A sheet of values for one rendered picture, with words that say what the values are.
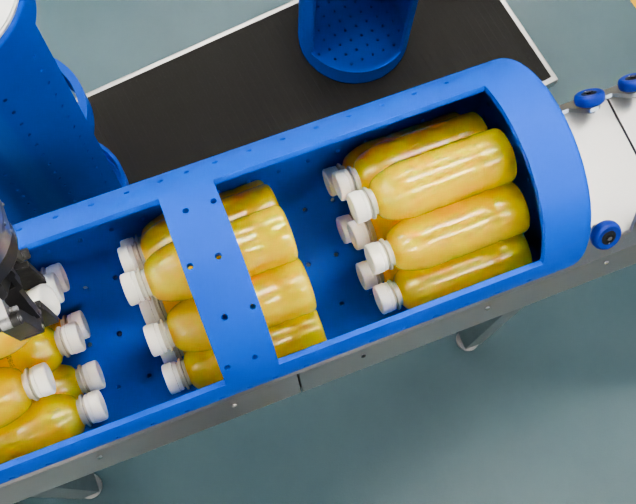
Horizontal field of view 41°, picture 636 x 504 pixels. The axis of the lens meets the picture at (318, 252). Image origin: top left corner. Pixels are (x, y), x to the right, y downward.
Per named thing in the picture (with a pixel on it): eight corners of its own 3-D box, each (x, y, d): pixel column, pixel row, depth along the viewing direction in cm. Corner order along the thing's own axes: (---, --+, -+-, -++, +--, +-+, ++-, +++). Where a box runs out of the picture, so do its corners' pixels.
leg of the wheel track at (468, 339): (482, 346, 216) (555, 284, 156) (461, 354, 216) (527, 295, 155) (473, 325, 218) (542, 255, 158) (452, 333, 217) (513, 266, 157)
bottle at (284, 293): (322, 321, 104) (175, 376, 102) (304, 287, 110) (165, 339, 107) (310, 277, 100) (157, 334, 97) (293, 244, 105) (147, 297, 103)
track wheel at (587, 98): (611, 101, 128) (610, 88, 128) (585, 111, 128) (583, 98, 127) (595, 96, 132) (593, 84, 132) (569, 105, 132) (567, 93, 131)
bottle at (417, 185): (501, 118, 103) (357, 170, 101) (524, 172, 102) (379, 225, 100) (486, 136, 110) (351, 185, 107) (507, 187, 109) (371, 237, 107)
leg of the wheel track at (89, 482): (105, 493, 204) (27, 487, 143) (81, 502, 203) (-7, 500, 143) (98, 469, 205) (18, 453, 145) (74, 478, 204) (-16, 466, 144)
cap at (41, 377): (43, 405, 100) (58, 399, 101) (29, 386, 98) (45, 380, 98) (39, 380, 103) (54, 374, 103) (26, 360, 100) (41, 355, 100)
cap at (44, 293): (18, 291, 91) (32, 284, 91) (37, 288, 95) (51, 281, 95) (33, 325, 91) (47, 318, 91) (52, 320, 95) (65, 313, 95)
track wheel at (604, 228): (624, 221, 122) (616, 214, 123) (595, 231, 121) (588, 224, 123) (623, 245, 124) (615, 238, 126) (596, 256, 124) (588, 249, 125)
